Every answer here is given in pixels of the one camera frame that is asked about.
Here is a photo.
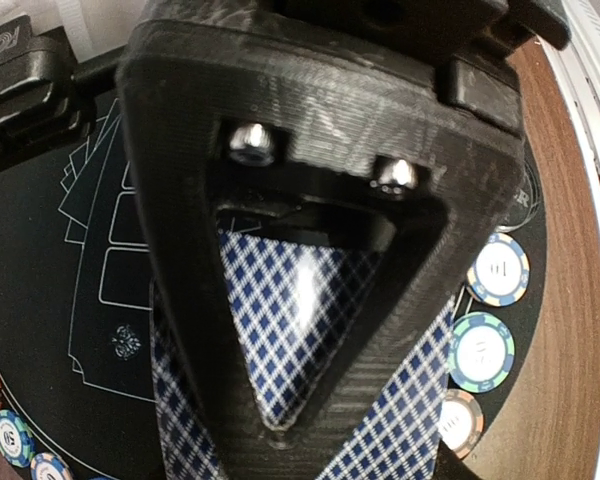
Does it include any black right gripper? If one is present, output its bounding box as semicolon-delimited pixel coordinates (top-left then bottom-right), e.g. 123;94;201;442
116;1;570;479

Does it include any blue-backed playing card deck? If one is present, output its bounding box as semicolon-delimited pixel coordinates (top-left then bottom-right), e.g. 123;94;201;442
150;231;452;479

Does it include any green-white single poker chip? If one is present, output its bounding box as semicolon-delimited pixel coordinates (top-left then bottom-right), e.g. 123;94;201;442
0;409;36;468

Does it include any single blue-white poker chip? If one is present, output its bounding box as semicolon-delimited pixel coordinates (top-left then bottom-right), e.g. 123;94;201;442
30;452;74;480

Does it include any black round poker mat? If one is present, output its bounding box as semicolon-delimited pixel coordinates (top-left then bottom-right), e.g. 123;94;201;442
0;29;549;480

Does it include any clear acrylic dealer puck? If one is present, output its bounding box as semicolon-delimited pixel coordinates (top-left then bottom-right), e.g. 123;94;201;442
497;161;541;233

